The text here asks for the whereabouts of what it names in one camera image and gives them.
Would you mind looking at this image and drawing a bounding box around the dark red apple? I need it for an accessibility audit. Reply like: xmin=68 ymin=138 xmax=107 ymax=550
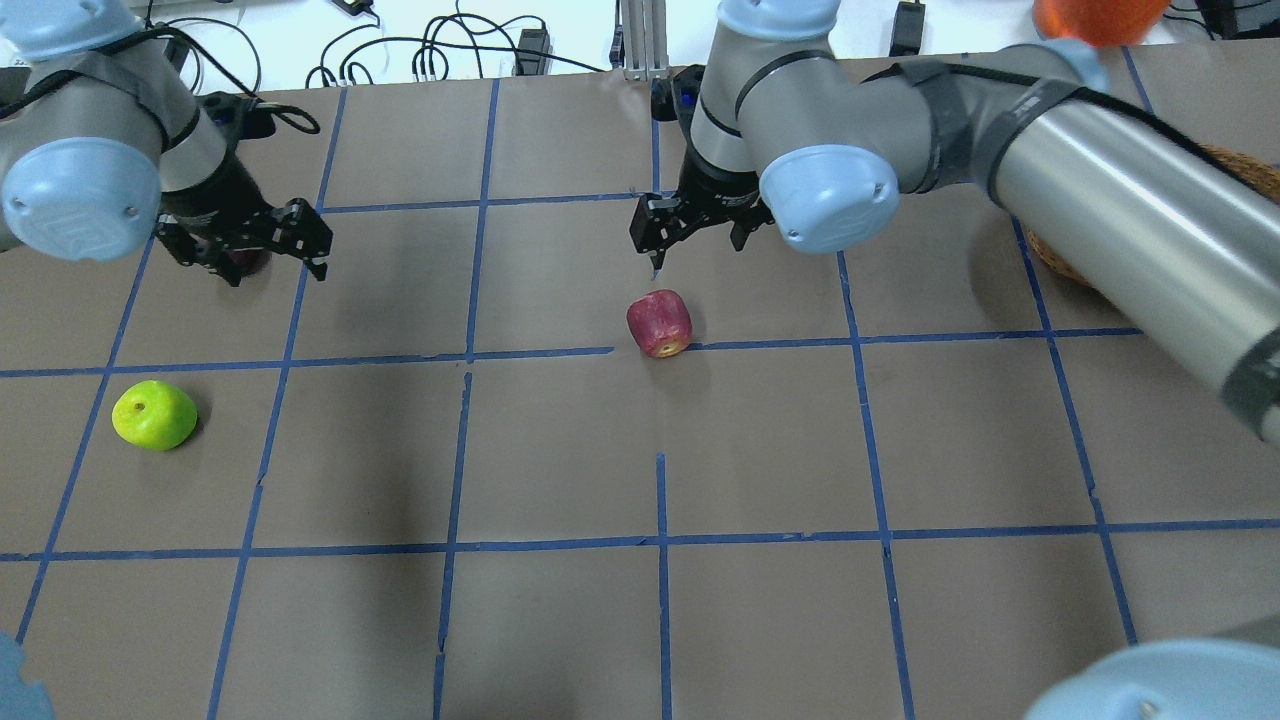
xmin=223 ymin=249 xmax=269 ymax=278

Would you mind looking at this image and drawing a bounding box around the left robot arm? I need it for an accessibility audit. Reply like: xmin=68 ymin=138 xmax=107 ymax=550
xmin=1 ymin=1 xmax=333 ymax=287

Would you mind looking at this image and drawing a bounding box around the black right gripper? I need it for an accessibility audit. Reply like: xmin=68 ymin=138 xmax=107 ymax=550
xmin=628 ymin=150 xmax=776 ymax=281

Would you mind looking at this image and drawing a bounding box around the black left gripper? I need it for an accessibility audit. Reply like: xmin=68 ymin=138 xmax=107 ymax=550
xmin=154 ymin=160 xmax=334 ymax=287

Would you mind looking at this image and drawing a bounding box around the orange bucket with lid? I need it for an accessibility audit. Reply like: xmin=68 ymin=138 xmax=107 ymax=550
xmin=1030 ymin=1 xmax=1171 ymax=47

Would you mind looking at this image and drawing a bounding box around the wicker basket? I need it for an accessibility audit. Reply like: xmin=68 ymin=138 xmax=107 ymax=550
xmin=1024 ymin=143 xmax=1279 ymax=293

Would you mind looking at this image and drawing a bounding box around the green apple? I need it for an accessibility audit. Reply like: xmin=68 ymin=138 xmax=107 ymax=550
xmin=110 ymin=380 xmax=198 ymax=452

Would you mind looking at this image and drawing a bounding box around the aluminium frame post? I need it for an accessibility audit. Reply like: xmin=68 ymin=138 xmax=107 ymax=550
xmin=611 ymin=0 xmax=669 ymax=81

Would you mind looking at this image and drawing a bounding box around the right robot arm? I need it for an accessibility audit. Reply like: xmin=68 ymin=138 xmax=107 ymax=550
xmin=630 ymin=1 xmax=1279 ymax=445

